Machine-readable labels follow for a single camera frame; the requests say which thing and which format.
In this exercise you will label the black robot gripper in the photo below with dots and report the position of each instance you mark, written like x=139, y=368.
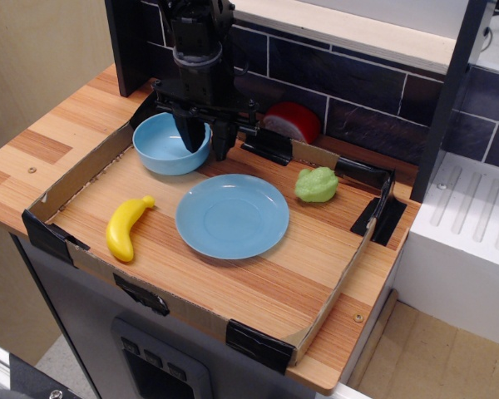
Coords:
x=207, y=93

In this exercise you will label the light blue bowl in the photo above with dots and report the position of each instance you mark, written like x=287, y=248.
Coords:
x=161, y=149

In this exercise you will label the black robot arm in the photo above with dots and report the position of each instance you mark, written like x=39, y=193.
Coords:
x=200, y=32

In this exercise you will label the light blue plate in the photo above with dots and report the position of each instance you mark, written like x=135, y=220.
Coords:
x=232, y=216

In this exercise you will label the red white toy cheese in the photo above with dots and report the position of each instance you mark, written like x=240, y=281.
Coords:
x=294, y=121

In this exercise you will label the green toy lettuce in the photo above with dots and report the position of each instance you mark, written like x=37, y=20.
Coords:
x=317, y=185

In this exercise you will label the yellow toy banana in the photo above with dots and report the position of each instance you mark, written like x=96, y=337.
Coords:
x=118, y=230

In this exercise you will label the taped cardboard tray border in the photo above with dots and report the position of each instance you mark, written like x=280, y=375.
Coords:
x=299, y=308

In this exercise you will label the grey toy oven front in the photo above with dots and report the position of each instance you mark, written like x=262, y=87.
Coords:
x=157, y=369

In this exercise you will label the white toy sink unit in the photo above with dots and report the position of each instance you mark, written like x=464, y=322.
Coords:
x=449, y=268

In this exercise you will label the black device lower left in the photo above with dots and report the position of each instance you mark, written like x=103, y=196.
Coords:
x=18, y=379

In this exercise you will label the dark left shelf post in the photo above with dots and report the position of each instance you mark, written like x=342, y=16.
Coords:
x=136, y=31

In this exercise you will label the dark shelf post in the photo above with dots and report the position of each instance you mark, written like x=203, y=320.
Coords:
x=136, y=31
x=467, y=49

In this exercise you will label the dark right shelf post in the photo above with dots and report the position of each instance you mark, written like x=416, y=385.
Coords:
x=467, y=49

